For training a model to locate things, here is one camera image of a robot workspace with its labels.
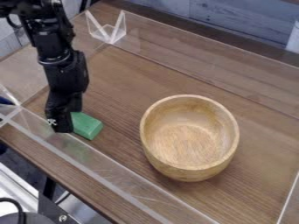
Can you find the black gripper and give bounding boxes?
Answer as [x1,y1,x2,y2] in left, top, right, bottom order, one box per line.
[40,51,89,133]

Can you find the green rectangular block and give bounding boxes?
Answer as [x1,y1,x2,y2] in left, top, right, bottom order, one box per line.
[70,112,104,141]

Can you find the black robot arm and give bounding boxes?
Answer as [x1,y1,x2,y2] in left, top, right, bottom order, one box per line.
[0,0,89,133]

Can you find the brown wooden bowl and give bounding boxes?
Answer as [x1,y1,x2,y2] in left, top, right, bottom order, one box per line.
[139,94,240,182]

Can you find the clear acrylic tray walls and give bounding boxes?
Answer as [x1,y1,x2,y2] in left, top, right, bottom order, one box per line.
[0,14,299,224]

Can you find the white object at right edge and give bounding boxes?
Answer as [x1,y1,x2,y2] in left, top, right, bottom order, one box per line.
[285,20,299,53]

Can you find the black metal bracket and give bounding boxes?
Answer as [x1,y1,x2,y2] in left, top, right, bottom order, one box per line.
[37,194,80,224]

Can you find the black cable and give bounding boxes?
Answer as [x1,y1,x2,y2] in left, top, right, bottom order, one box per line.
[0,197,26,224]

